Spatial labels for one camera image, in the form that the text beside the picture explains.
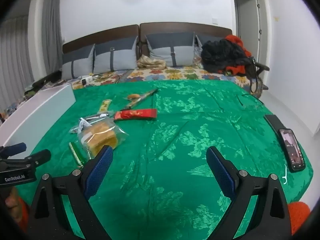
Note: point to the brown snack bar packet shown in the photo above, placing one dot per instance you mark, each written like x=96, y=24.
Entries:
x=96, y=116

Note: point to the black smartphone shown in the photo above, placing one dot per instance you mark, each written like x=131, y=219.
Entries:
x=292, y=150

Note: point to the white storage box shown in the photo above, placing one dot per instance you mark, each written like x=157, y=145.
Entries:
x=32, y=112

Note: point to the person's orange knit clothing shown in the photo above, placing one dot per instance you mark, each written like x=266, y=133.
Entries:
x=298, y=217

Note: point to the red snack packet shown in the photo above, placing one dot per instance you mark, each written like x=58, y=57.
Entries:
x=136, y=114

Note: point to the small round bun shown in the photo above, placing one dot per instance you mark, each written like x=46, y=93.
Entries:
x=133, y=96

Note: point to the colourful floral bed sheet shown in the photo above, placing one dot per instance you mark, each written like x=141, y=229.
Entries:
x=175, y=73

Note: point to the white floss pick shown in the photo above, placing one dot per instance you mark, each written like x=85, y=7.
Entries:
x=285, y=177

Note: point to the black handbag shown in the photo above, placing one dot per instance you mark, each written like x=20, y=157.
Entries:
x=255, y=72

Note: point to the clear plastic bag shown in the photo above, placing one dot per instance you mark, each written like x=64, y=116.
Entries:
x=197, y=60

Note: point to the yellow-green snack bar packet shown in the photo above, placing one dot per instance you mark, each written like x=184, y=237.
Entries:
x=105, y=105

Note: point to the brown headboard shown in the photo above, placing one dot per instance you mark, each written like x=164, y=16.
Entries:
x=162, y=28

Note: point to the white door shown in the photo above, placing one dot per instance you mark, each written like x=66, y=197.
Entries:
x=247, y=17

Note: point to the grey curtain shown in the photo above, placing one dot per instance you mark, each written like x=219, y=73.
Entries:
x=15, y=55

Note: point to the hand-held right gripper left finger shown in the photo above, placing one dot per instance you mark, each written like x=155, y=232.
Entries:
x=100, y=170

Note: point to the black jacket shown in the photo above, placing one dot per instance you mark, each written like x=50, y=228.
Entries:
x=220, y=55

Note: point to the grey two-tone pillow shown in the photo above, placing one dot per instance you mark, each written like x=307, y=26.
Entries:
x=117, y=57
x=162, y=52
x=200, y=42
x=77, y=65

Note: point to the long thin snack stick packet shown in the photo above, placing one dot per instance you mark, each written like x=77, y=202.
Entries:
x=140, y=99

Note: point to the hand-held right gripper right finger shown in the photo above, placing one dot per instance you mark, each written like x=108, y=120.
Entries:
x=220, y=172

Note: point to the person's left hand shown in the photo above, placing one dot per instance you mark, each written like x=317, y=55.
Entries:
x=11, y=202

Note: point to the orange garment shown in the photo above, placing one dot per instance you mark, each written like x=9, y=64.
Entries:
x=237, y=41

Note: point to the clear bag of bread slices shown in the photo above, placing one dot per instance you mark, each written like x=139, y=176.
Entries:
x=102, y=135

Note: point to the white light switch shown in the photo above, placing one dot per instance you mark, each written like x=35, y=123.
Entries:
x=215, y=21

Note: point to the beige patterned cloth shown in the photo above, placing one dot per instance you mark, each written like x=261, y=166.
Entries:
x=150, y=62

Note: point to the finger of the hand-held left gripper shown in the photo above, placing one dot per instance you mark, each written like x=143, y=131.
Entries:
x=40, y=156
x=17, y=148

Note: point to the black-framed eyeglasses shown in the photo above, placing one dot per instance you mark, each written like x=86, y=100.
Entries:
x=241, y=101

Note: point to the green floral blanket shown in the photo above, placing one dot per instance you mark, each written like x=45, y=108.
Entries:
x=162, y=130

